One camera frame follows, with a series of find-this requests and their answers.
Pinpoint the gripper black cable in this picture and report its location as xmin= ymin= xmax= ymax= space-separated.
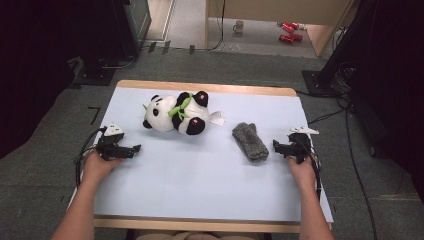
xmin=307 ymin=143 xmax=324 ymax=202
xmin=74 ymin=126 xmax=108 ymax=188

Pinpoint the black cabinet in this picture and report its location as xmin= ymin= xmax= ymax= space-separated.
xmin=79 ymin=0 xmax=153 ymax=69

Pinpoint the person's left hand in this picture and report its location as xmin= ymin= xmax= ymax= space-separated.
xmin=82 ymin=150 xmax=125 ymax=188

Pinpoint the grey fuzzy cloth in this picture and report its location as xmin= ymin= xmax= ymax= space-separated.
xmin=231 ymin=122 xmax=270 ymax=164

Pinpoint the light blue table mat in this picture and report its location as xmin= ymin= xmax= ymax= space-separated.
xmin=67 ymin=86 xmax=335 ymax=224

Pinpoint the thin black hanging cable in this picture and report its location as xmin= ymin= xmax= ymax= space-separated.
xmin=199 ymin=0 xmax=227 ymax=52

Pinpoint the black flat base plate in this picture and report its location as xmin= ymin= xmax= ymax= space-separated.
xmin=68 ymin=65 xmax=117 ymax=90

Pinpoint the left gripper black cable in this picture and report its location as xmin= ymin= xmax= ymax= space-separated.
xmin=74 ymin=126 xmax=108 ymax=188

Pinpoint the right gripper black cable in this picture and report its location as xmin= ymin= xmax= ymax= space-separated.
xmin=307 ymin=143 xmax=324 ymax=202

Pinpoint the black stand with base plate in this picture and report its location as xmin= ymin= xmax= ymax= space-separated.
xmin=301 ymin=0 xmax=371 ymax=98

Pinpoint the panda plush toy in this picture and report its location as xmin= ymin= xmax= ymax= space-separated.
xmin=142 ymin=90 xmax=226 ymax=137

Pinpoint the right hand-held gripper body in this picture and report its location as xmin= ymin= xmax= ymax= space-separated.
xmin=283 ymin=126 xmax=320 ymax=165

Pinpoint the person's right hand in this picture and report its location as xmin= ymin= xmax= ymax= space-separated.
xmin=285 ymin=155 xmax=318 ymax=194

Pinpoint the light wooden furniture frame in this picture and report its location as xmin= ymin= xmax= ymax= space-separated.
xmin=204 ymin=0 xmax=355 ymax=58

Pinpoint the black floor cable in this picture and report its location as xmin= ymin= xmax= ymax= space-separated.
xmin=295 ymin=89 xmax=379 ymax=240

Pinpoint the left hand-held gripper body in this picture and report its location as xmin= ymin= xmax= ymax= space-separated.
xmin=96 ymin=123 xmax=134 ymax=162

